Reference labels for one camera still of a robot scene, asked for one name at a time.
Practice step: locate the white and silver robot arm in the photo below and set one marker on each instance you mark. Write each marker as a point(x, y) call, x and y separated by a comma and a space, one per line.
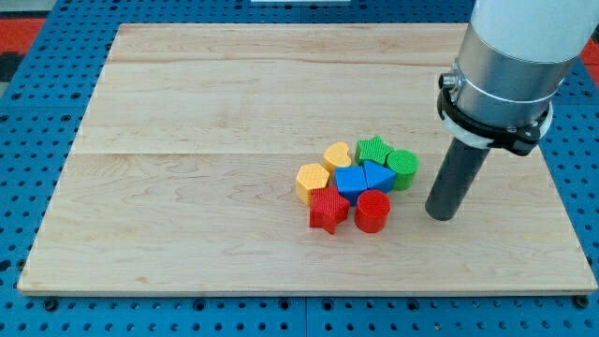
point(513, 59)

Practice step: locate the yellow hexagon block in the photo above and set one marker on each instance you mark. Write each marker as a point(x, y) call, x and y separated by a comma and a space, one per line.
point(310, 177)

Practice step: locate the yellow heart block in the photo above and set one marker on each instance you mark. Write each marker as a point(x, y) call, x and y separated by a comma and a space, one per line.
point(337, 156)

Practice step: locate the red star block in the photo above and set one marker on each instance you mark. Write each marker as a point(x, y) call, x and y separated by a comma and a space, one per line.
point(328, 209)

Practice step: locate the blue pentagon block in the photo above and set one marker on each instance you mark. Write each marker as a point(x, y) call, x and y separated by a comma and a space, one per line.
point(350, 182)

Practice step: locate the green star block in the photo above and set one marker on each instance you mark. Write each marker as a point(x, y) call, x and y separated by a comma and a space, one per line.
point(374, 149)

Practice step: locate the blue triangle block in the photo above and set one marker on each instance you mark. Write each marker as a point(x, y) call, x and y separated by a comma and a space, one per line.
point(378, 177)

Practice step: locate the red cylinder block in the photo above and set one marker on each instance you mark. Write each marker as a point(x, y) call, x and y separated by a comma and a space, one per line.
point(372, 210)

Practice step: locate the green cylinder block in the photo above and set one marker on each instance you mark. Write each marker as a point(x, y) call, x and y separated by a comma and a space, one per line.
point(405, 164)

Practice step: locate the light wooden board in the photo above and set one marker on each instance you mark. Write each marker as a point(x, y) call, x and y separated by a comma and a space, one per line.
point(181, 179)

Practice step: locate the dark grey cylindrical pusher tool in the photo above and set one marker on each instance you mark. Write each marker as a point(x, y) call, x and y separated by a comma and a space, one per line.
point(454, 179)

